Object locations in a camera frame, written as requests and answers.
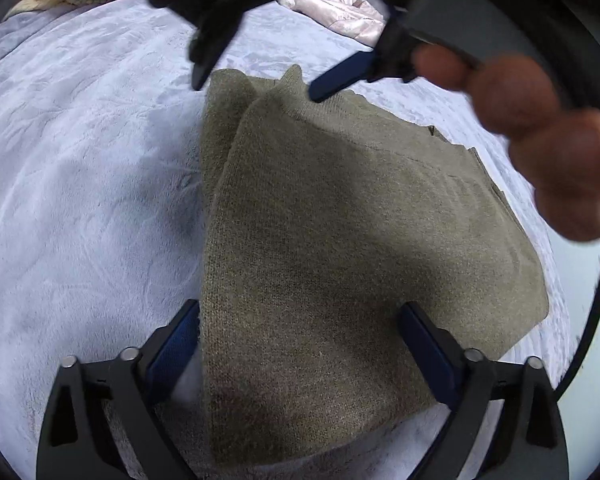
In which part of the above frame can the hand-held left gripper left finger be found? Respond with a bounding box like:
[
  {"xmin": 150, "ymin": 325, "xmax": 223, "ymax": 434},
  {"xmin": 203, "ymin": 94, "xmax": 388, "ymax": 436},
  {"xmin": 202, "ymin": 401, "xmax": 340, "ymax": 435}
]
[{"xmin": 36, "ymin": 299, "xmax": 201, "ymax": 480}]

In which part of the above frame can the pink puffer jacket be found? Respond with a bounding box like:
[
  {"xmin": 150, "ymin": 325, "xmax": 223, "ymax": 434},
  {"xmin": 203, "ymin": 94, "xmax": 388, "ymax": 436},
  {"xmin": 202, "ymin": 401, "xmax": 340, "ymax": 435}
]
[{"xmin": 277, "ymin": 0, "xmax": 388, "ymax": 42}]

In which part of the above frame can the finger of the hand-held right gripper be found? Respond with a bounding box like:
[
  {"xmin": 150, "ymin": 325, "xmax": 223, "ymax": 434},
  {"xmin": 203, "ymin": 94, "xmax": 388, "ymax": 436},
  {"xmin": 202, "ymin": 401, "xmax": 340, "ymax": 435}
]
[
  {"xmin": 307, "ymin": 7, "xmax": 423, "ymax": 104},
  {"xmin": 148, "ymin": 0, "xmax": 261, "ymax": 92}
]

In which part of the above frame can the olive knitted sweater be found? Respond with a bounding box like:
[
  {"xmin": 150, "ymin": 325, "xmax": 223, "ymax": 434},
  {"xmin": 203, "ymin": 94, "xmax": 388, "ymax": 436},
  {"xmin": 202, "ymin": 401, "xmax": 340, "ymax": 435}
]
[{"xmin": 200, "ymin": 64, "xmax": 551, "ymax": 468}]

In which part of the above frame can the lavender fleece blanket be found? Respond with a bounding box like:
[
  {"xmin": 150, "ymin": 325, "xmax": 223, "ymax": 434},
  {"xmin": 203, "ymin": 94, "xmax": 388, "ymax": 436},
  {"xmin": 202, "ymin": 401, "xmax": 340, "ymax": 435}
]
[{"xmin": 0, "ymin": 0, "xmax": 581, "ymax": 480}]

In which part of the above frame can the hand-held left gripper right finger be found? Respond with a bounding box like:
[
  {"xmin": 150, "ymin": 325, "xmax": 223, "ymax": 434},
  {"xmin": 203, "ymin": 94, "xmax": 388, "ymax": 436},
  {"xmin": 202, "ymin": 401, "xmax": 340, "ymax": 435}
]
[{"xmin": 399, "ymin": 302, "xmax": 569, "ymax": 480}]

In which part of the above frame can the black cable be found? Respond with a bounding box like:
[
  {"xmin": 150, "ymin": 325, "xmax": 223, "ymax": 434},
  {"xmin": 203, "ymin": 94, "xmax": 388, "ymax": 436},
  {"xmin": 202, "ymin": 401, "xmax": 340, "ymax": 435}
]
[{"xmin": 554, "ymin": 240, "xmax": 600, "ymax": 402}]

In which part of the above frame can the person's right hand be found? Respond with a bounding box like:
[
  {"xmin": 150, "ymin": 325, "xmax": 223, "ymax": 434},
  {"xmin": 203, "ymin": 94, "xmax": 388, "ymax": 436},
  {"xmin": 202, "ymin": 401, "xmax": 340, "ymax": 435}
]
[{"xmin": 412, "ymin": 45, "xmax": 600, "ymax": 242}]

